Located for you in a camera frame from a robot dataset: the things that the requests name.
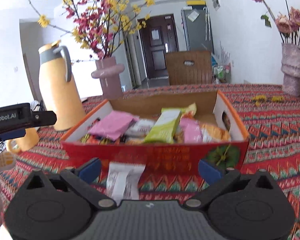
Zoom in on yellow ceramic mug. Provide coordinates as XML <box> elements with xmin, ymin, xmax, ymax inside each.
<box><xmin>6</xmin><ymin>128</ymin><xmax>39</xmax><ymax>154</ymax></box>

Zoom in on grey refrigerator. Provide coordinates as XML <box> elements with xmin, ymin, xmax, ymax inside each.
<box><xmin>181</xmin><ymin>5</ymin><xmax>214</xmax><ymax>53</ymax></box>

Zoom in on textured lilac vase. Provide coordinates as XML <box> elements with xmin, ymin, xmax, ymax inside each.
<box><xmin>281</xmin><ymin>43</ymin><xmax>300</xmax><ymax>96</ymax></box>

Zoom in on pink and yellow blossom branches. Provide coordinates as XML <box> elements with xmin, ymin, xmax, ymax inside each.
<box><xmin>27</xmin><ymin>0</ymin><xmax>157</xmax><ymax>61</ymax></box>

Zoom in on green snack packet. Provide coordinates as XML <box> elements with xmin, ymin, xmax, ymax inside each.
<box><xmin>143</xmin><ymin>108</ymin><xmax>186</xmax><ymax>144</ymax></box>

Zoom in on brown wooden chair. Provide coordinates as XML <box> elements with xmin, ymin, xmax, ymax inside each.
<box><xmin>165</xmin><ymin>50</ymin><xmax>213</xmax><ymax>86</ymax></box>

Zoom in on yellow thermos jug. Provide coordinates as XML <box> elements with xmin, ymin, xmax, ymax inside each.
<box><xmin>38</xmin><ymin>40</ymin><xmax>85</xmax><ymax>131</ymax></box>

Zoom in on red cardboard snack box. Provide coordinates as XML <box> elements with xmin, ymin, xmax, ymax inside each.
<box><xmin>61</xmin><ymin>90</ymin><xmax>249</xmax><ymax>174</ymax></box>

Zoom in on dark entrance door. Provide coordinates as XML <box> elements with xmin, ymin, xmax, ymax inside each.
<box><xmin>138</xmin><ymin>14</ymin><xmax>179</xmax><ymax>79</ymax></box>

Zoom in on dried pink roses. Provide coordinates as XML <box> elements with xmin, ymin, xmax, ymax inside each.
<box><xmin>252</xmin><ymin>0</ymin><xmax>300</xmax><ymax>48</ymax></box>

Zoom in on long yellow spicy strip pack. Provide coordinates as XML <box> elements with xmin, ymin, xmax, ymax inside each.
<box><xmin>181</xmin><ymin>103</ymin><xmax>197</xmax><ymax>119</ymax></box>

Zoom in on pink mushroom-shaped vase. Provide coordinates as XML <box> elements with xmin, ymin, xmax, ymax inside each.
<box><xmin>91</xmin><ymin>57</ymin><xmax>125</xmax><ymax>100</ymax></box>

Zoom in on pink snack packet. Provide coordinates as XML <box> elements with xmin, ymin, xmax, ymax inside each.
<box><xmin>88</xmin><ymin>110</ymin><xmax>139</xmax><ymax>141</ymax></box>

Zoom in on white snack packet front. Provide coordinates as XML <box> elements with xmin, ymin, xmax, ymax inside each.
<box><xmin>106</xmin><ymin>162</ymin><xmax>146</xmax><ymax>206</ymax></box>

